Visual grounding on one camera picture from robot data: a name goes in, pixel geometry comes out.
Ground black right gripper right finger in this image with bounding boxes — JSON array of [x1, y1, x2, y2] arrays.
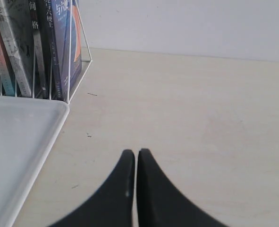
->
[[136, 148, 225, 227]]

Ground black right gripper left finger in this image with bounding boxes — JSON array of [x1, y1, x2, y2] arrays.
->
[[51, 149, 135, 227]]

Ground dark blue book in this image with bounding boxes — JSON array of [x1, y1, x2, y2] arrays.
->
[[42, 0, 82, 102]]

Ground red teal spine book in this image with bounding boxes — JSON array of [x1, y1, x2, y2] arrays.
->
[[0, 34, 15, 96]]

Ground grey white book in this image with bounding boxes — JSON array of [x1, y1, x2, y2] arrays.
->
[[0, 0, 34, 97]]

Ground black book white characters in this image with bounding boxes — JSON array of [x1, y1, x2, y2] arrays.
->
[[28, 0, 48, 99]]

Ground white plastic tray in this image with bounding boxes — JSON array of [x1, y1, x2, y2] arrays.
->
[[0, 96, 69, 227]]

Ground white wire book rack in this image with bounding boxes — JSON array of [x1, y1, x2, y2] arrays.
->
[[0, 0, 83, 102]]

